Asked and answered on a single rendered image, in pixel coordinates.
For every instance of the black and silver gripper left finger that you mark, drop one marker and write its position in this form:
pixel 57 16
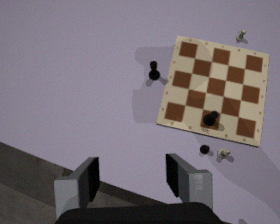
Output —
pixel 77 189

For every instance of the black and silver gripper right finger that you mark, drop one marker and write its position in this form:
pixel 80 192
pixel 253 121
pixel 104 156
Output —
pixel 188 183

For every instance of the brown and cream chessboard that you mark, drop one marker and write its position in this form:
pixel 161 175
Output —
pixel 206 76

